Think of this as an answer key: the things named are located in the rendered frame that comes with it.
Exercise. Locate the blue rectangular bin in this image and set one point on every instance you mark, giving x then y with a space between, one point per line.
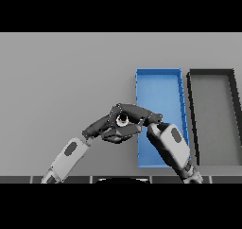
157 91

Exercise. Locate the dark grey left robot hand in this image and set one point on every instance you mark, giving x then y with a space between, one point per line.
121 134

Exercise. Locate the dark grey rectangular bin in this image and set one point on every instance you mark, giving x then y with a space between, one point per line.
214 119

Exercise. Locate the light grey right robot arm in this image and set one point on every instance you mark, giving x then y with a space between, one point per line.
171 143

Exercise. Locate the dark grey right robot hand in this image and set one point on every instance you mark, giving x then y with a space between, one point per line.
135 111

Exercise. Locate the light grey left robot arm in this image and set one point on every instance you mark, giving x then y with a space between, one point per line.
69 154

